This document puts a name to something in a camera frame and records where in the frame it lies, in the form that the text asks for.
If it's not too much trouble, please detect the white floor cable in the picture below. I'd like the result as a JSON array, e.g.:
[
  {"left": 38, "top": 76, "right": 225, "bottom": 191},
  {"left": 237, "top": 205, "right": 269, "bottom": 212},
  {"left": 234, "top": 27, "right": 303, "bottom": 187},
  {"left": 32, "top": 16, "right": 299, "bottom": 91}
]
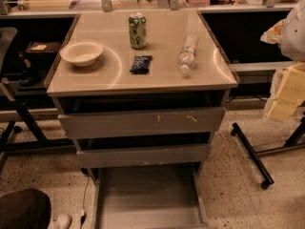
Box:
[{"left": 79, "top": 175, "right": 92, "bottom": 227}]

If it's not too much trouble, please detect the clear plastic water bottle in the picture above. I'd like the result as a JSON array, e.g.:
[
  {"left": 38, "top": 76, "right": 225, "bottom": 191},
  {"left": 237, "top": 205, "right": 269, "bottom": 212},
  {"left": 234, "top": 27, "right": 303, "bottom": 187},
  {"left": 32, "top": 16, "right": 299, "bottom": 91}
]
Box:
[{"left": 178, "top": 34, "right": 199, "bottom": 76}]

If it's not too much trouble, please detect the green soda can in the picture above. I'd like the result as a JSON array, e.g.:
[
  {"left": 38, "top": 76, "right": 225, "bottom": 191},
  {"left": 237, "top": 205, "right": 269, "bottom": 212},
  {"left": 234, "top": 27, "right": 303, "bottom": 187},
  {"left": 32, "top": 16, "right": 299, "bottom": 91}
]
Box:
[{"left": 129, "top": 12, "right": 146, "bottom": 49}]

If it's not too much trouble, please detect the middle grey drawer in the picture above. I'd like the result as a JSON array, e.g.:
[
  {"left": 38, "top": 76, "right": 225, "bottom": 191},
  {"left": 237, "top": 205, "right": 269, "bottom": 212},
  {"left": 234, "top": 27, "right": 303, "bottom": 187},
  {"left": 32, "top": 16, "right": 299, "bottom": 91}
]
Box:
[{"left": 77, "top": 144, "right": 212, "bottom": 168}]

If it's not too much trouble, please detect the black wheeled stand base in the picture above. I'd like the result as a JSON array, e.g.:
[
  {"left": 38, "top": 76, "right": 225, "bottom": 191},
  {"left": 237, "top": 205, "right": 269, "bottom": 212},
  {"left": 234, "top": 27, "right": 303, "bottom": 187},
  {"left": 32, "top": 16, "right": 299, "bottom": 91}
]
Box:
[{"left": 231, "top": 114, "right": 305, "bottom": 190}]

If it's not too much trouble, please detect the open bottom grey drawer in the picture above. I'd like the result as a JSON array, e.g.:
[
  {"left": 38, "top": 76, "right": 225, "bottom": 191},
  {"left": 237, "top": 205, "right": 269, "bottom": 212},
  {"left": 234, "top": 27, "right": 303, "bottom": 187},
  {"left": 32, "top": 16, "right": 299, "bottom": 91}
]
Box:
[{"left": 91, "top": 164, "right": 209, "bottom": 229}]

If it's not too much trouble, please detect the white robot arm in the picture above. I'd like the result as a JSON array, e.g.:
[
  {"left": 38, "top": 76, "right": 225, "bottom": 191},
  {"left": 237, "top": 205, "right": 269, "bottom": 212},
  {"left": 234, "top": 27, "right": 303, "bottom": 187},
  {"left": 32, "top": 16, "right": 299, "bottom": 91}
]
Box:
[{"left": 260, "top": 0, "right": 305, "bottom": 121}]

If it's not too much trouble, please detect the grey drawer cabinet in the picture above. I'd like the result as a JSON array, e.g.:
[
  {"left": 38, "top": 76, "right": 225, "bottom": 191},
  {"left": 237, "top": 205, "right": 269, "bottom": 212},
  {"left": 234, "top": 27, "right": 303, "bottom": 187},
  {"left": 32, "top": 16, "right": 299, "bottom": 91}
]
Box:
[{"left": 47, "top": 10, "right": 237, "bottom": 179}]

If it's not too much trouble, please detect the top grey drawer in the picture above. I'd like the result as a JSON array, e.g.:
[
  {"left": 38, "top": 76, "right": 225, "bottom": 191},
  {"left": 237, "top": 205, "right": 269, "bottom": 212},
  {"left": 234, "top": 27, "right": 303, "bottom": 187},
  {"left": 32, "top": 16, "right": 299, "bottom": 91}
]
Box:
[{"left": 58, "top": 107, "right": 225, "bottom": 139}]

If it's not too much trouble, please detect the dark trouser leg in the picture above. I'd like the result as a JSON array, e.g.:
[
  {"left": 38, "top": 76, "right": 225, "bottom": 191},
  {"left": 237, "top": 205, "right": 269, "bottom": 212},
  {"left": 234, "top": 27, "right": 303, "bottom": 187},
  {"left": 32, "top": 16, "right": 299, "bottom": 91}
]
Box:
[{"left": 0, "top": 189, "right": 51, "bottom": 229}]

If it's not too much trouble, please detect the white bowl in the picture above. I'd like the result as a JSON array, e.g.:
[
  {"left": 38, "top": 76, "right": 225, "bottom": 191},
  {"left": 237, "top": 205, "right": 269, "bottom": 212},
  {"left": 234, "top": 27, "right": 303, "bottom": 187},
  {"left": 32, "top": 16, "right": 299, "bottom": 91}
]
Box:
[{"left": 60, "top": 41, "right": 104, "bottom": 67}]

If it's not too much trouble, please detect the white shoe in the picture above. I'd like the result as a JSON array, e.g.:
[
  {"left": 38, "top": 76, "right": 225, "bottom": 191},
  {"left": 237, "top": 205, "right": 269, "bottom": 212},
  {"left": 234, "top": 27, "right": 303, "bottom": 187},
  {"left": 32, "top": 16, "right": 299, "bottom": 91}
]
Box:
[{"left": 48, "top": 214, "right": 71, "bottom": 229}]

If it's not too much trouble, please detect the blue snack packet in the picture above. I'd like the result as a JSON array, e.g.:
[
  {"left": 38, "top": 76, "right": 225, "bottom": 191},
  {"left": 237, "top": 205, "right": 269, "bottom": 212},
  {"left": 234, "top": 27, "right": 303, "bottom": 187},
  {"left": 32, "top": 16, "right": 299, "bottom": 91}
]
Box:
[{"left": 130, "top": 55, "right": 153, "bottom": 74}]

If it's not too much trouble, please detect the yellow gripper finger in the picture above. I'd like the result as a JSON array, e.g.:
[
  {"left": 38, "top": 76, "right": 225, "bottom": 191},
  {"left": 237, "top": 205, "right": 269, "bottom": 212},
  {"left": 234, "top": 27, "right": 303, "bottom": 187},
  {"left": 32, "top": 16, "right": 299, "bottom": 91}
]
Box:
[
  {"left": 267, "top": 62, "right": 305, "bottom": 121},
  {"left": 260, "top": 19, "right": 284, "bottom": 44}
]

